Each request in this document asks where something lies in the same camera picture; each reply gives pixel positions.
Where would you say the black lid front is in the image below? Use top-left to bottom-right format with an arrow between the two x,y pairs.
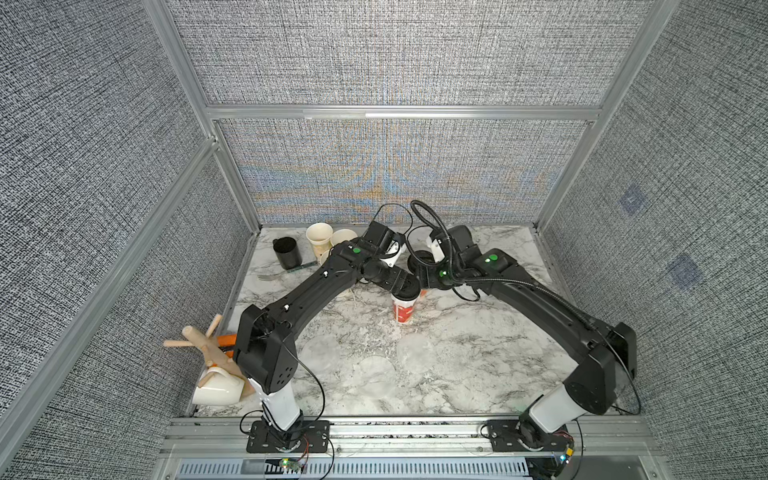
391,275 -> 421,302
407,250 -> 435,274

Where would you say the red paper cup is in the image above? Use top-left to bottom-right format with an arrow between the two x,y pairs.
393,297 -> 416,324

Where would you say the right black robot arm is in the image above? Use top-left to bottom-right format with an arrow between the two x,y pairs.
427,225 -> 637,451

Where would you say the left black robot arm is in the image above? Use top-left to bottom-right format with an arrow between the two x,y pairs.
233,221 -> 421,441

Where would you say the back middle paper cup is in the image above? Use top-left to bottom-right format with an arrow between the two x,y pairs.
330,229 -> 358,246

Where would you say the back left paper cup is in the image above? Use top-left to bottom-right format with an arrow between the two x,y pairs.
305,222 -> 334,260

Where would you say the black cylindrical cup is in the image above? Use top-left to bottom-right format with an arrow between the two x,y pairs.
272,236 -> 303,270

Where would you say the wooden peg rack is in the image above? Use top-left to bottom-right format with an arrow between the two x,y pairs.
162,314 -> 245,379

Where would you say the white mug on rack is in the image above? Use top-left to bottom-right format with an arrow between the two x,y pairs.
192,366 -> 245,406

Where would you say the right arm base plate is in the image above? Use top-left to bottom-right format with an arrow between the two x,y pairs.
484,418 -> 574,455

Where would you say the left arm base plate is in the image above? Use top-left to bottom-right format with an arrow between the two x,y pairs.
245,420 -> 331,455

